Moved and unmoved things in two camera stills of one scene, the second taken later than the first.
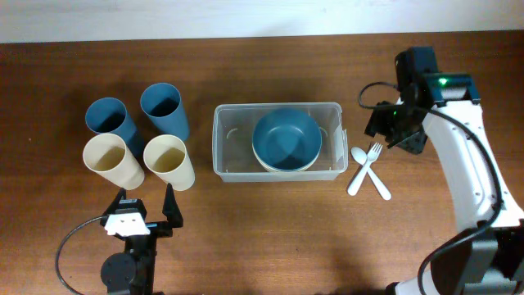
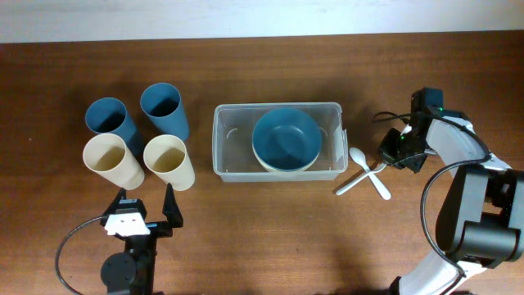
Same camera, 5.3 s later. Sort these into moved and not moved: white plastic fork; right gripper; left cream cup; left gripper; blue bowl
Moved: right gripper; white plastic fork
Not moved: left gripper; left cream cup; blue bowl
